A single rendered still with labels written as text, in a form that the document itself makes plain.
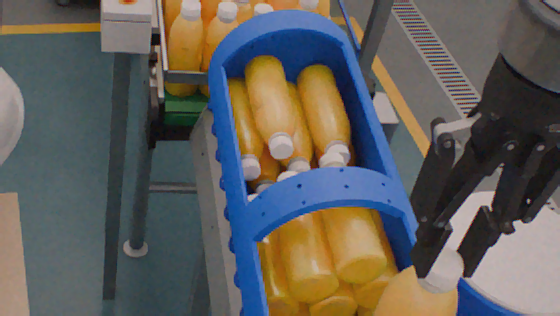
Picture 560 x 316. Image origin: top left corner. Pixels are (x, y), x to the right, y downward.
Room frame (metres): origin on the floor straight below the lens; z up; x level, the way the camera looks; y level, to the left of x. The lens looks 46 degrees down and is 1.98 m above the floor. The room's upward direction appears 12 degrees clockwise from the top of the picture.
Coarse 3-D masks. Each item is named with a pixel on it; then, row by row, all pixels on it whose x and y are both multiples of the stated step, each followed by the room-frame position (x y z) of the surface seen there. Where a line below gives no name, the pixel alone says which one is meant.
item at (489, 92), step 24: (504, 72) 0.47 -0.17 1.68; (504, 96) 0.46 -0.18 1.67; (528, 96) 0.45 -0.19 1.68; (552, 96) 0.44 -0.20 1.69; (480, 120) 0.46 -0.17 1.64; (504, 120) 0.46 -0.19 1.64; (528, 120) 0.44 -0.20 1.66; (552, 120) 0.44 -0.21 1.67; (480, 144) 0.46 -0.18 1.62; (528, 144) 0.47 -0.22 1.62; (552, 144) 0.48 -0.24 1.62
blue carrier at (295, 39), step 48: (240, 48) 1.13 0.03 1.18; (288, 48) 1.21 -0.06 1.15; (336, 48) 1.23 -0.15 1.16; (384, 144) 0.94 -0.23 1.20; (240, 192) 0.83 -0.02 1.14; (288, 192) 0.78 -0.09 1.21; (336, 192) 0.77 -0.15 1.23; (384, 192) 0.80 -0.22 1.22; (240, 240) 0.75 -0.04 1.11; (240, 288) 0.69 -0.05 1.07
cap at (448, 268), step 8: (448, 248) 0.49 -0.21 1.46; (440, 256) 0.48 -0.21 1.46; (448, 256) 0.48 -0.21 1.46; (456, 256) 0.49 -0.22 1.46; (440, 264) 0.47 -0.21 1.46; (448, 264) 0.47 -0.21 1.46; (456, 264) 0.48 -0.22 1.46; (432, 272) 0.46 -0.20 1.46; (440, 272) 0.46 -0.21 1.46; (448, 272) 0.46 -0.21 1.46; (456, 272) 0.47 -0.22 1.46; (432, 280) 0.46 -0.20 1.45; (440, 280) 0.46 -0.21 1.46; (448, 280) 0.46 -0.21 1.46; (456, 280) 0.47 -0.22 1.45
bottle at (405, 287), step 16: (400, 272) 0.50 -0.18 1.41; (400, 288) 0.47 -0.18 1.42; (416, 288) 0.47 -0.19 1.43; (432, 288) 0.46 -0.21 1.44; (448, 288) 0.46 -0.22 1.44; (384, 304) 0.47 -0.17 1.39; (400, 304) 0.46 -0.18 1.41; (416, 304) 0.45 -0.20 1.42; (432, 304) 0.45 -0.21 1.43; (448, 304) 0.46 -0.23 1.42
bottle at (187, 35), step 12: (180, 12) 1.33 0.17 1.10; (180, 24) 1.32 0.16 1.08; (192, 24) 1.32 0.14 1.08; (180, 36) 1.31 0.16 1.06; (192, 36) 1.31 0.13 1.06; (204, 36) 1.34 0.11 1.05; (180, 48) 1.30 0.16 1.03; (192, 48) 1.31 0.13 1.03; (168, 60) 1.32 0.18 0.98; (180, 60) 1.30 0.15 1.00; (192, 60) 1.31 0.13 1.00; (168, 84) 1.31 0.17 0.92; (180, 84) 1.30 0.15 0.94; (192, 84) 1.31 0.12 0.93; (180, 96) 1.30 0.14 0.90
